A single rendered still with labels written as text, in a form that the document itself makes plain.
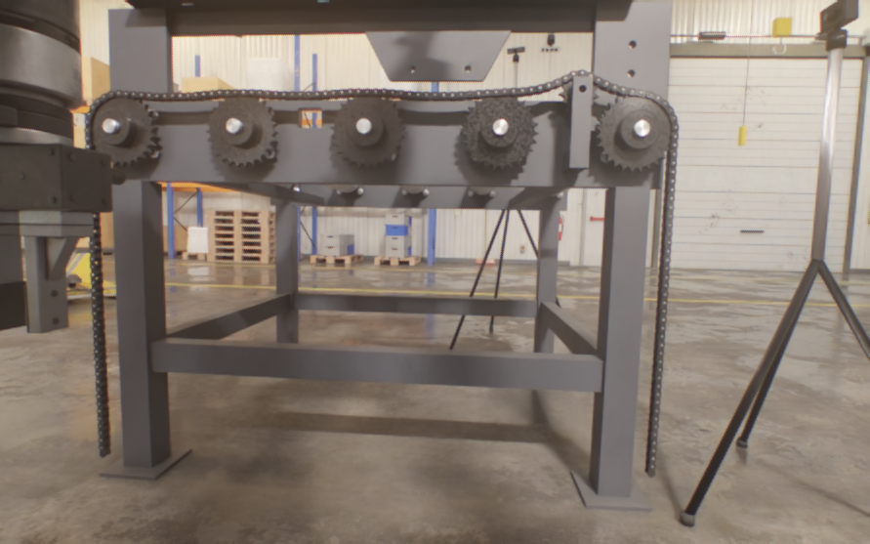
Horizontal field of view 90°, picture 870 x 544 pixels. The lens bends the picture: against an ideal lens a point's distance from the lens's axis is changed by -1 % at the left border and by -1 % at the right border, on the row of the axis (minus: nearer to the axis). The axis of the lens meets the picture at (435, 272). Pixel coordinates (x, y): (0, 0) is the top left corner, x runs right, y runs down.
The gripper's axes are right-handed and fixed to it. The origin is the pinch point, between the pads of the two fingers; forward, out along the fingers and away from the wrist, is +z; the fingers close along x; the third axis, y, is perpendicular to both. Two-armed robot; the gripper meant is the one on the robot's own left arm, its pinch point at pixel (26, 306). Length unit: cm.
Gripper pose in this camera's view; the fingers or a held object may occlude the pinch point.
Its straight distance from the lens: 51.1
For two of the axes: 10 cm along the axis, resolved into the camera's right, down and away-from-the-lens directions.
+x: -10.0, -0.3, 0.9
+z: -0.2, 10.0, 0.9
